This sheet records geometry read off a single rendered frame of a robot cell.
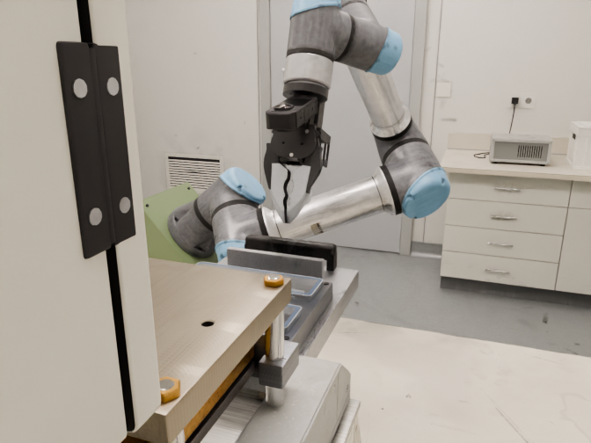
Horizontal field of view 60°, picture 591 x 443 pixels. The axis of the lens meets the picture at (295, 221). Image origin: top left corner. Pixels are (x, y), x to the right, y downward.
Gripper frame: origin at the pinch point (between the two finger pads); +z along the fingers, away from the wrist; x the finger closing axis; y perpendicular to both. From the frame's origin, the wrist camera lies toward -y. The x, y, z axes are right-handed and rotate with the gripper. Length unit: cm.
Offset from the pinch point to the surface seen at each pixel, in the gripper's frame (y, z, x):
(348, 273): 3.6, 7.7, -9.9
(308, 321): -15.6, 12.7, -9.9
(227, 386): -36.4, 15.3, -10.1
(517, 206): 219, -27, -49
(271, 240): 2.5, 4.2, 2.8
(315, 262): -3.4, 6.4, -6.4
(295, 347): -30.9, 12.6, -13.4
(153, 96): 255, -90, 210
